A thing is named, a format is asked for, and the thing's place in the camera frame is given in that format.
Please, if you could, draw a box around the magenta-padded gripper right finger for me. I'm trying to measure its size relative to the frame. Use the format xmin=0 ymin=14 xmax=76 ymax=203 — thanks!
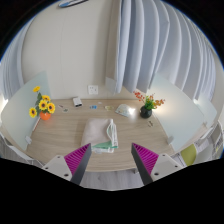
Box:
xmin=130 ymin=142 xmax=184 ymax=187

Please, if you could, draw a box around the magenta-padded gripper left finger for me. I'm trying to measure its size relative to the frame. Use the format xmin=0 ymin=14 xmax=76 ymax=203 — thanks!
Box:
xmin=42 ymin=143 xmax=93 ymax=186

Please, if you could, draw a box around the beige towel with green stripe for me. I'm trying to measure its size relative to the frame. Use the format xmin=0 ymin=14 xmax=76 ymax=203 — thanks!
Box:
xmin=80 ymin=117 xmax=120 ymax=154

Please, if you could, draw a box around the green chair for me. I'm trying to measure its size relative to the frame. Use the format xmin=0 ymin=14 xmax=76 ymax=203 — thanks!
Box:
xmin=179 ymin=143 xmax=198 ymax=167

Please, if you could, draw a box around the black round vase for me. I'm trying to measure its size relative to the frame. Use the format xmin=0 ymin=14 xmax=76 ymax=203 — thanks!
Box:
xmin=139 ymin=105 xmax=153 ymax=119

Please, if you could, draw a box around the orange round vase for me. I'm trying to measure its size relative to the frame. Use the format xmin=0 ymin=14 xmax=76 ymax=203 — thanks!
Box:
xmin=39 ymin=110 xmax=52 ymax=122

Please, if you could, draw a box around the orange and green flower bunch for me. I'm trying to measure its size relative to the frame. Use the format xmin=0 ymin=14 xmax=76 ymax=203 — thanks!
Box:
xmin=133 ymin=90 xmax=166 ymax=111

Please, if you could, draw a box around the small white box device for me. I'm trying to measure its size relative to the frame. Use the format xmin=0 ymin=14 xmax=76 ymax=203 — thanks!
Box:
xmin=72 ymin=96 xmax=84 ymax=108

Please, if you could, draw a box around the frosted glass desk partition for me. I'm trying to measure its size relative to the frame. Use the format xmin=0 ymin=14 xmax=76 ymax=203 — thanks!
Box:
xmin=148 ymin=73 xmax=206 ymax=153
xmin=0 ymin=70 xmax=52 ymax=152

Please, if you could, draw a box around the yellow sunflower bouquet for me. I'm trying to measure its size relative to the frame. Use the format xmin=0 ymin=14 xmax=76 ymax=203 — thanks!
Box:
xmin=28 ymin=85 xmax=56 ymax=119

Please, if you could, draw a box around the pale grey curtain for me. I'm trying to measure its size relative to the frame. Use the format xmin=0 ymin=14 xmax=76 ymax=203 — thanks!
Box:
xmin=105 ymin=0 xmax=224 ymax=101
xmin=0 ymin=16 xmax=34 ymax=98

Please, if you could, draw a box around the long ceiling light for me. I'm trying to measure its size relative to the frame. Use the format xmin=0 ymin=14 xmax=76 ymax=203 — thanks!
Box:
xmin=58 ymin=0 xmax=89 ymax=8

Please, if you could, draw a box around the white wall socket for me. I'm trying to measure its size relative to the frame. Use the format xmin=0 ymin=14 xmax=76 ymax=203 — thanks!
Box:
xmin=87 ymin=84 xmax=99 ymax=96

